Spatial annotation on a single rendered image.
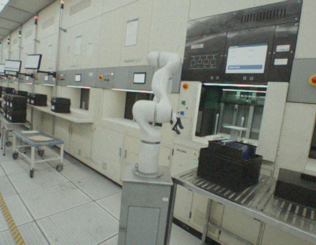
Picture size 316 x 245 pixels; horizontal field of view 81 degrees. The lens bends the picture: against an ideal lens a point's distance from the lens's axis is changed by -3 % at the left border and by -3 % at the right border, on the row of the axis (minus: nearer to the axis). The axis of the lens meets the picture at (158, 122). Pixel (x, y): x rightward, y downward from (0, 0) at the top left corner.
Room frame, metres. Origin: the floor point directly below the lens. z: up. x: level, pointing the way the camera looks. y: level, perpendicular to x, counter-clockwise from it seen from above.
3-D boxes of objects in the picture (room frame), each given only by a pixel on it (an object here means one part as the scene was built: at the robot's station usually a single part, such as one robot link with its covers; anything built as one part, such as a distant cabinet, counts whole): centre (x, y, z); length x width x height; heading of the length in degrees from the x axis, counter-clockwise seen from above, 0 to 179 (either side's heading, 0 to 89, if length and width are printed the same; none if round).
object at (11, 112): (3.74, 2.84, 0.59); 0.30 x 0.28 x 0.26; 49
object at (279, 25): (1.88, -0.78, 0.98); 0.95 x 0.88 x 1.95; 139
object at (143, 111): (1.12, 0.06, 1.07); 0.19 x 0.12 x 0.24; 81
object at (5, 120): (3.95, 3.07, 0.24); 0.94 x 0.53 x 0.48; 49
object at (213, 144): (1.13, -0.46, 0.93); 0.24 x 0.20 x 0.32; 131
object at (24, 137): (2.83, 1.80, 0.24); 0.97 x 0.52 x 0.48; 52
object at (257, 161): (1.13, -0.46, 0.85); 0.28 x 0.28 x 0.17; 41
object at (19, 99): (3.74, 2.83, 0.85); 0.30 x 0.28 x 0.26; 48
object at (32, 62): (3.54, 2.24, 1.59); 0.50 x 0.41 x 0.36; 139
